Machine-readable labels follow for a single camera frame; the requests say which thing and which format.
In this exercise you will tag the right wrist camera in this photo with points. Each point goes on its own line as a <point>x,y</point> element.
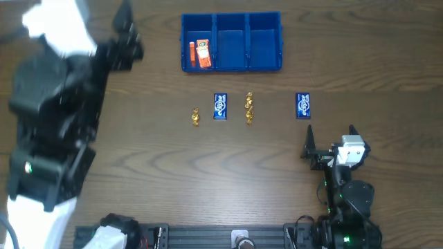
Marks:
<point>351,148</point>

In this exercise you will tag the blue tray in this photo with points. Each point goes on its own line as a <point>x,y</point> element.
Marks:
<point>230,52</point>

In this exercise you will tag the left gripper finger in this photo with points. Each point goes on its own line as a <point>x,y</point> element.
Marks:
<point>124,17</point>

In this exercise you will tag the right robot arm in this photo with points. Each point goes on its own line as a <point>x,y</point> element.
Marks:
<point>356,197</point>

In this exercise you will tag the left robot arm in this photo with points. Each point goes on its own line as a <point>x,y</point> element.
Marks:
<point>52,103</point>

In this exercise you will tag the gold candy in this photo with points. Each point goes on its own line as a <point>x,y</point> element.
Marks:
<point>248,99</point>
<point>195,117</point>
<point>249,115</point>

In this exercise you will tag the orange candy box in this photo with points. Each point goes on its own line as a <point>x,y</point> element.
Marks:
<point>203,43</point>
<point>203,58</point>
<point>192,53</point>

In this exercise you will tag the blue candy pack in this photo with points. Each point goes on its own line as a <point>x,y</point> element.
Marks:
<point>220,106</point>
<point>302,105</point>

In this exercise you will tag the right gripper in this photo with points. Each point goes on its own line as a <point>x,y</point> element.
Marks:
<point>322,159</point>

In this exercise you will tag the mounting rail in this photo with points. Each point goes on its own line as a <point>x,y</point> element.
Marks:
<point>200,237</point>

